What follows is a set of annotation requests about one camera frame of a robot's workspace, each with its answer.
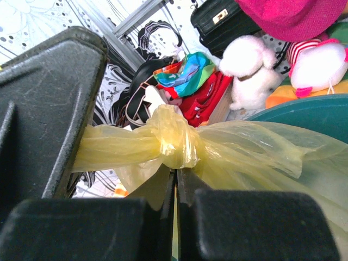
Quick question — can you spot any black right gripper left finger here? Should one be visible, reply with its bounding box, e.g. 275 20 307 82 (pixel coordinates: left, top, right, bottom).
1 166 176 260

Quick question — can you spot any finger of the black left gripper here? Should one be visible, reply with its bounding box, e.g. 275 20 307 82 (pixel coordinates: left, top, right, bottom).
1 26 107 215

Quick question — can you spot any yellow plastic trash bag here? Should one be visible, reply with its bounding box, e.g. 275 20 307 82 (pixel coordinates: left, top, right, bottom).
72 105 347 260

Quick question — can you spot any red cloth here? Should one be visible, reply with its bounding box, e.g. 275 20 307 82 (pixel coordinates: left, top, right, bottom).
165 71 233 127

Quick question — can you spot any black wide-brim hat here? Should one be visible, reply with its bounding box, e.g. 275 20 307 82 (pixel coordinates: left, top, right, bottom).
125 57 177 130

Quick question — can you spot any cream plush lamb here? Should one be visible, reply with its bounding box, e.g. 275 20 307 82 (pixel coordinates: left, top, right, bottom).
219 35 282 110

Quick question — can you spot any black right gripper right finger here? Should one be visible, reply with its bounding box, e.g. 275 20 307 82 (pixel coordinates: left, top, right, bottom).
176 169 340 260

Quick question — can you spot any white plastic laundry basket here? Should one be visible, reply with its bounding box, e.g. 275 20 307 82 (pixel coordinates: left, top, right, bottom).
208 87 233 125

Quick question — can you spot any teal plastic trash bin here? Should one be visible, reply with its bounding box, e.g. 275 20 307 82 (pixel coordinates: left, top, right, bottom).
248 94 347 143

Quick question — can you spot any pink white plush doll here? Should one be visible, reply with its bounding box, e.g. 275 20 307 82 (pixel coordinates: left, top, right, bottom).
287 38 347 98

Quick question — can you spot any cream canvas tote bag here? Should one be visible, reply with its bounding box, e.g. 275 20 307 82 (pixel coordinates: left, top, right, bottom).
126 82 169 129

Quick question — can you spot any rainbow striped bag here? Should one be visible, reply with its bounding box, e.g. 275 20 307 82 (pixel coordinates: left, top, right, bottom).
266 22 347 109

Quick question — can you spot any magenta fabric bag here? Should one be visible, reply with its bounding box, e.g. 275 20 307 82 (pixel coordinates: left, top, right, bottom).
237 0 347 42

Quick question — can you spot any black leather handbag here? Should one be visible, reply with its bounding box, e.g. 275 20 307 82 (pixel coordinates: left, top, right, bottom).
190 0 260 58

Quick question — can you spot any colorful tie-dye cloth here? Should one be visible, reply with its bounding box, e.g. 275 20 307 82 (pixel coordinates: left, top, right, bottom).
153 52 216 99

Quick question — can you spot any orange checkered towel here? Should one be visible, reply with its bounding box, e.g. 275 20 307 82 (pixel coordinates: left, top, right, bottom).
114 183 129 198

